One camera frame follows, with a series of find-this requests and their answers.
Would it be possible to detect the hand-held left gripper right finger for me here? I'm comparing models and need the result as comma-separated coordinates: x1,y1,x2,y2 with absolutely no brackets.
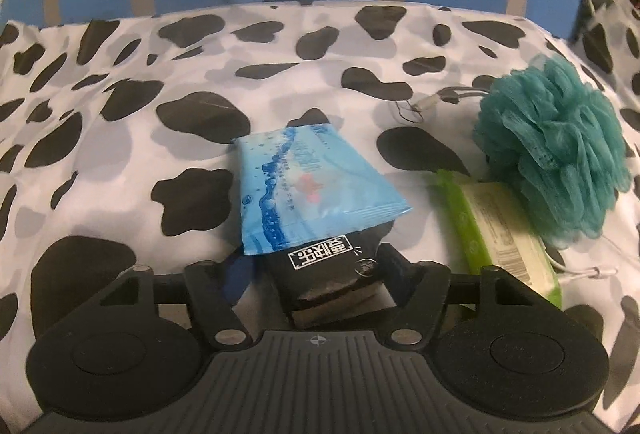
377,243,543,350

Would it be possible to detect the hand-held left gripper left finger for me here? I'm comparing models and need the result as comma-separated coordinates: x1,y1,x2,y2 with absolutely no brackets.
95,259,253,351

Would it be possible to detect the black packet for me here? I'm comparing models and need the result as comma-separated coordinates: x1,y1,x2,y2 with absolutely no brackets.
260,226,396,329

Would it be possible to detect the white adapter cable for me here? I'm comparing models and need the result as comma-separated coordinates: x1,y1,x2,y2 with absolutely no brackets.
546,239,619,278

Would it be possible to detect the green tissue pack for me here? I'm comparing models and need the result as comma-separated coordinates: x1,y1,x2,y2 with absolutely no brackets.
432,169,564,308

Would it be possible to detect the blue wet wipes pack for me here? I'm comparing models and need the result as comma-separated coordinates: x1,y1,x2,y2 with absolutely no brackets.
232,123,415,257

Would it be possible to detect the cow print blanket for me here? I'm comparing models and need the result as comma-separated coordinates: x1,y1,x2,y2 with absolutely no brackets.
0,4,640,415

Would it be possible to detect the teal bath loofah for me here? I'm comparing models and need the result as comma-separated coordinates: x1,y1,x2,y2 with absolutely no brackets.
472,54,632,249

